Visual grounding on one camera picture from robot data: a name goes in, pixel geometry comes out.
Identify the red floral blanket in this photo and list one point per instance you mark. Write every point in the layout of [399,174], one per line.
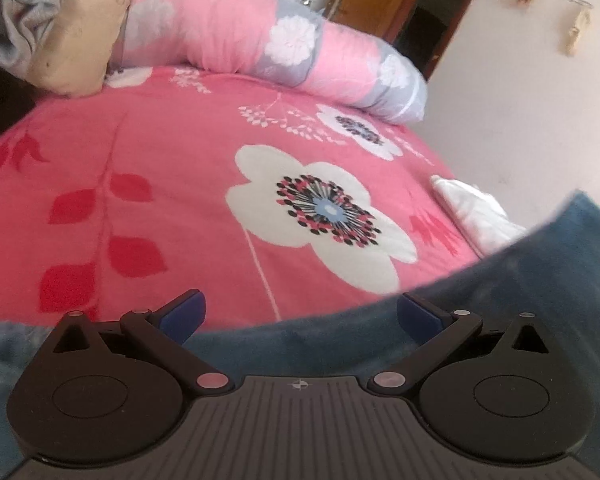
[180,160]

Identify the dark wooden door frame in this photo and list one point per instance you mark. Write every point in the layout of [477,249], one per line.
[460,10]

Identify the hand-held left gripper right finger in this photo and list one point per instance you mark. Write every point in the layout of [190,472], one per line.
[417,315]

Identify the beige pants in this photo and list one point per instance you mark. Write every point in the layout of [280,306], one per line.
[80,35]

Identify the pink floral rolled quilt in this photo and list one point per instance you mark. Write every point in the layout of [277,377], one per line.
[220,20]

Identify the black garment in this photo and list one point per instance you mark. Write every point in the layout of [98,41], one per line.
[0,105]

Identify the white folded cloth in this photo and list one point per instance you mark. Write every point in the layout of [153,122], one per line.
[475,215]

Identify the large beige wall ornament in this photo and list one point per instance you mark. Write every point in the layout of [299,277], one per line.
[579,32]

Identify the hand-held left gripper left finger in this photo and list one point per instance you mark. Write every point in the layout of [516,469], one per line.
[185,312]

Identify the blue jeans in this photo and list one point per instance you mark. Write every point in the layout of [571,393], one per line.
[530,285]

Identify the grey garment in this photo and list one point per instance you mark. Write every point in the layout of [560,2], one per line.
[30,10]

